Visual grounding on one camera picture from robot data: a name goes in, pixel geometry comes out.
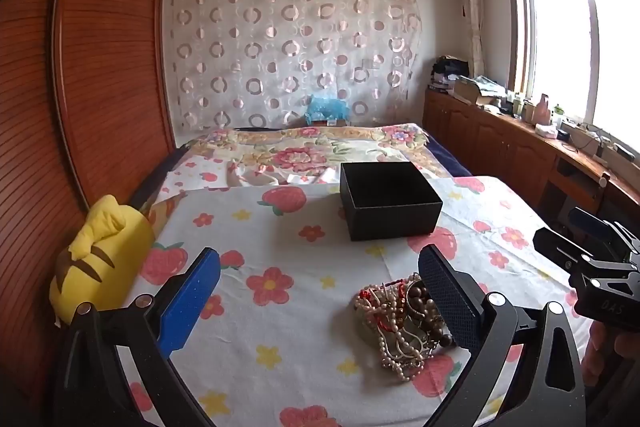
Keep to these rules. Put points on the cardboard box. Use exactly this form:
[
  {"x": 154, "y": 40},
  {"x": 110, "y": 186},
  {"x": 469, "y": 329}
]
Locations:
[{"x": 475, "y": 89}]

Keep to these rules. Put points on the circle patterned sheer curtain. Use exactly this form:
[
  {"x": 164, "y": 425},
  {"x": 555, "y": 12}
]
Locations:
[{"x": 290, "y": 47}]

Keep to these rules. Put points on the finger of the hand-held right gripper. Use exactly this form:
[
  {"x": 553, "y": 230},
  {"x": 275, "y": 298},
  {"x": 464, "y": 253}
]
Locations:
[
  {"x": 560, "y": 247},
  {"x": 587, "y": 220}
]

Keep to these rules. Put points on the window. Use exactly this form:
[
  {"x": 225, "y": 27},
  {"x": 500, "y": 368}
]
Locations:
[{"x": 575, "y": 32}]

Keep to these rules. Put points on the navy mattress cover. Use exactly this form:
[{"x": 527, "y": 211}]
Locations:
[{"x": 450, "y": 157}]

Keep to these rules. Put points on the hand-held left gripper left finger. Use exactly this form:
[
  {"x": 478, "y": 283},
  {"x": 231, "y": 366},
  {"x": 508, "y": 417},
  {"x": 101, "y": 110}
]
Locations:
[{"x": 190, "y": 297}]

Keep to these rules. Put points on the floral blanket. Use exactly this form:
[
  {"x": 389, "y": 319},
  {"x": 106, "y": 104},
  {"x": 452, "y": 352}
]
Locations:
[{"x": 300, "y": 154}]

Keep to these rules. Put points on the yellow plush toy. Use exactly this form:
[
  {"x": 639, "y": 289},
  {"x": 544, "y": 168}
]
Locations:
[{"x": 100, "y": 257}]

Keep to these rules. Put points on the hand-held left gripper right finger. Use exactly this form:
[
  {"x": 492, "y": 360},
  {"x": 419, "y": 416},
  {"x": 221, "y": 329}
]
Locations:
[{"x": 447, "y": 294}]

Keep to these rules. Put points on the blue plush toy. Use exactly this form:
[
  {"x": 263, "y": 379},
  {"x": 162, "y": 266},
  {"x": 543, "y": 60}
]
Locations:
[{"x": 327, "y": 109}]

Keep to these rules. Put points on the strawberry print bed sheet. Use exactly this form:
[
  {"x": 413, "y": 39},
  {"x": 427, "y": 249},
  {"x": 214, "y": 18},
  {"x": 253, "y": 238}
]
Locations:
[{"x": 300, "y": 332}]

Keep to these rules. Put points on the person's right hand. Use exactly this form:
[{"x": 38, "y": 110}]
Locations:
[{"x": 597, "y": 352}]

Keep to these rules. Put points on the pink bottle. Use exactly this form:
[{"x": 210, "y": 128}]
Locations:
[{"x": 541, "y": 109}]

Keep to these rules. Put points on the black jewelry box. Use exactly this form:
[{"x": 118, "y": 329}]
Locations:
[{"x": 390, "y": 202}]

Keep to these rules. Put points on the pile of dark clothes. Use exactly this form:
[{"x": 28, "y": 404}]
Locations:
[{"x": 450, "y": 69}]

